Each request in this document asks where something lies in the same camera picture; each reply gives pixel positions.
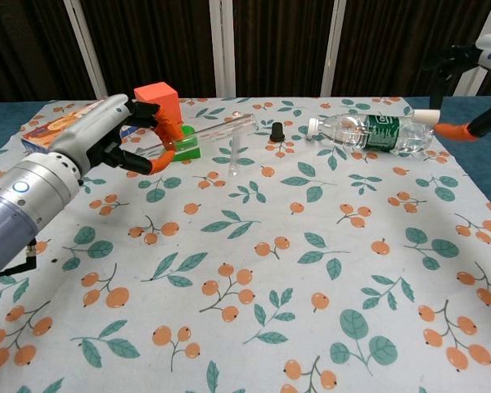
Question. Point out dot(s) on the small black cap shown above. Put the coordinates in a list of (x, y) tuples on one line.
[(277, 132)]

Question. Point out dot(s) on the clear plastic water bottle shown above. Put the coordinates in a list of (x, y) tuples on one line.
[(372, 133)]

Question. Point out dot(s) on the white metal frame post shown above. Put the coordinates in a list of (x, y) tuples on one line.
[(489, 16), (83, 45), (221, 45), (334, 45)]

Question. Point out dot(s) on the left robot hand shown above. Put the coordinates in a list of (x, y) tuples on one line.
[(90, 129)]

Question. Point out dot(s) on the orange cube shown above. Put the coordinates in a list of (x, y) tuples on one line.
[(155, 93)]

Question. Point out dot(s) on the clear glass test tube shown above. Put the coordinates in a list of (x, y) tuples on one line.
[(213, 127)]

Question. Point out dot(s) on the black curtain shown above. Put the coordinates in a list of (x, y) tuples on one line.
[(168, 41)]

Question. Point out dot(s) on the green toy block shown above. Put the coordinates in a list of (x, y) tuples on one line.
[(187, 146)]

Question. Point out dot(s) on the clear glass rod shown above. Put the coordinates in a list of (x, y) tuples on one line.
[(234, 159)]

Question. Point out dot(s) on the floral tablecloth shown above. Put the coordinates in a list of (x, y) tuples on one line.
[(270, 266)]

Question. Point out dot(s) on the small white cork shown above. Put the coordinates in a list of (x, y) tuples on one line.
[(426, 116)]

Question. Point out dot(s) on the orange biscuit box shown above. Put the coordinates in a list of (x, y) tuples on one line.
[(51, 127)]

